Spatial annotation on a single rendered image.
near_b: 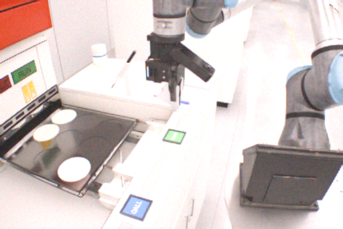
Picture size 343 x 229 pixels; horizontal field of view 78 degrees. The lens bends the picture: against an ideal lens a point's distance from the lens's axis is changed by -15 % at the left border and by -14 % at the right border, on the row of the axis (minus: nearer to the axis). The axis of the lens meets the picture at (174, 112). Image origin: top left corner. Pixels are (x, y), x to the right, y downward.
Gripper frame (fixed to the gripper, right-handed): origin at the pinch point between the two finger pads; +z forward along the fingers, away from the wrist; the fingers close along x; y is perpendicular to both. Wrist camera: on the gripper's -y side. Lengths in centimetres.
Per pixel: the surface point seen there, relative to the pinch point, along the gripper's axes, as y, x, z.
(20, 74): 58, 2, -4
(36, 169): 37.6, 22.5, 15.9
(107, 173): 21.1, 9.0, 24.0
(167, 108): 8.6, -14.8, 10.8
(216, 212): -13, -44, 106
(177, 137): -0.3, 0.8, 9.6
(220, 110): 6, -170, 106
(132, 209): 1.3, 27.4, 9.6
